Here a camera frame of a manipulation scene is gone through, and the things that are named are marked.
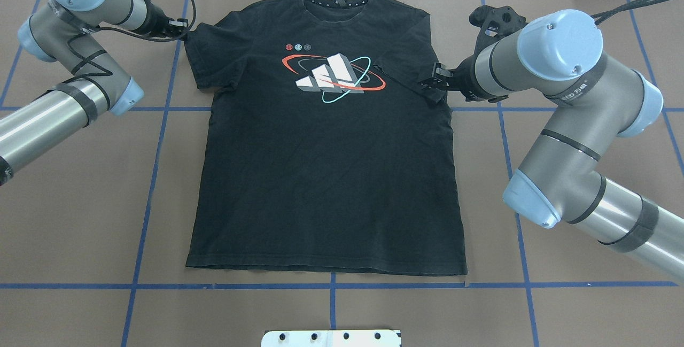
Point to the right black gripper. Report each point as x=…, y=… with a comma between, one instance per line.
x=464, y=81

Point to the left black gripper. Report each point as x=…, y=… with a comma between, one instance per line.
x=156, y=18

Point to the black graphic t-shirt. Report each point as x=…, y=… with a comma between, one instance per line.
x=324, y=152

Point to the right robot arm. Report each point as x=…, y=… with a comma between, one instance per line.
x=597, y=100

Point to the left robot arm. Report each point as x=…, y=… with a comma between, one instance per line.
x=63, y=32

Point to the white camera mast base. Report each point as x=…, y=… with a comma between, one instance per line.
x=354, y=337

